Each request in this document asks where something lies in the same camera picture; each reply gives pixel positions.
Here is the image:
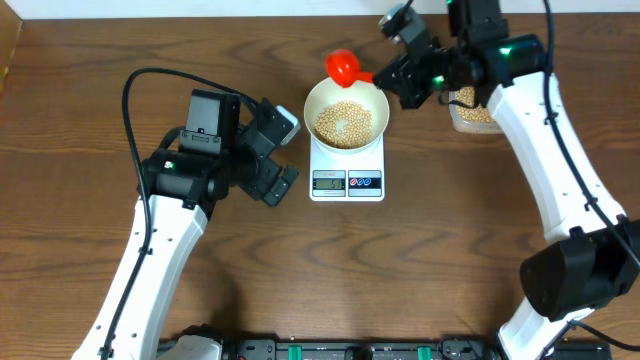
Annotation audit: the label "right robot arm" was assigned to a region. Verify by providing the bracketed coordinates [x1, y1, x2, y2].
[373, 1, 639, 359]

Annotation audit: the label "clear plastic container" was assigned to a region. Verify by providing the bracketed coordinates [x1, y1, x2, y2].
[448, 91, 502, 135]

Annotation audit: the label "soybeans in bowl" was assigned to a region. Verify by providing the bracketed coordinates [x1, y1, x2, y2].
[313, 101, 373, 149]

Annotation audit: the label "red plastic measuring scoop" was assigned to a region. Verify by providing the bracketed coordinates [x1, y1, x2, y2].
[325, 49, 374, 88]

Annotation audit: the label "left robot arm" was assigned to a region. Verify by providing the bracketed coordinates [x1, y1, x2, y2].
[73, 89, 300, 359]

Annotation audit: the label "white round bowl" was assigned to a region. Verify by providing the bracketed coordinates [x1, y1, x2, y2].
[304, 78, 390, 149]

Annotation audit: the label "soybeans pile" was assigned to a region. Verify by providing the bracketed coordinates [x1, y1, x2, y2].
[453, 87, 494, 123]

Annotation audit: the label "cardboard panel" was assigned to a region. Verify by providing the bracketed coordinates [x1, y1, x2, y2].
[0, 0, 23, 91]

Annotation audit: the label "white digital kitchen scale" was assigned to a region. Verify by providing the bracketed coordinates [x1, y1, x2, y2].
[309, 137, 386, 202]

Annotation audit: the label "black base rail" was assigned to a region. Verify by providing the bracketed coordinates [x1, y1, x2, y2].
[154, 337, 614, 360]

